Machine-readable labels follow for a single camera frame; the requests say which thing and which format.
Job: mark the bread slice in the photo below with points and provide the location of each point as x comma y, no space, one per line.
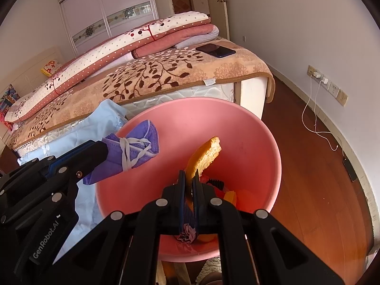
202,158

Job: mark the pink plastic bucket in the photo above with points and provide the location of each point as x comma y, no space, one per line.
215,161

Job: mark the black smartphone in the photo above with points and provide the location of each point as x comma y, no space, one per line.
215,50

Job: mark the colourful pillow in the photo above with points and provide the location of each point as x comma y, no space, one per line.
7,100

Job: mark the yellow red pillow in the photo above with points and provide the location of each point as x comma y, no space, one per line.
51,67

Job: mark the pink folded blanket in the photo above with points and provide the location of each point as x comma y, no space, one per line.
180,39

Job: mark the wall socket strip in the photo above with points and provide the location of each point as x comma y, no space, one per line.
327,84

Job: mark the cream room door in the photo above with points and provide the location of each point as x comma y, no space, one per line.
219,16

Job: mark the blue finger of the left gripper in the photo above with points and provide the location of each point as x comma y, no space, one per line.
75,159

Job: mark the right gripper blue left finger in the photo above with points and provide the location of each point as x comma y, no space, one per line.
181,198

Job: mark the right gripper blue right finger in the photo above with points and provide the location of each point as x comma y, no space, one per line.
198,203

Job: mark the purple face mask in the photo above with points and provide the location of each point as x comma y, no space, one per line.
138,147

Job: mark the white sliding wardrobe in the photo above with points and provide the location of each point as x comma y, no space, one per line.
90,22

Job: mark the white quilted mattress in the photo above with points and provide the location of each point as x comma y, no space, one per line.
249,94

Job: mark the orange peel piece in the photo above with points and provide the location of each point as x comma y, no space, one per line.
220,190

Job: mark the brown leaf-pattern blanket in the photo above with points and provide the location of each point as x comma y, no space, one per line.
156,74

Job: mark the light blue cloth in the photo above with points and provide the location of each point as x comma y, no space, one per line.
108,118

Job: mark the cream wooden headboard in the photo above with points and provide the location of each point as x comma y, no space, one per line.
28,76

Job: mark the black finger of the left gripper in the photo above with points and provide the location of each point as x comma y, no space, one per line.
67,183

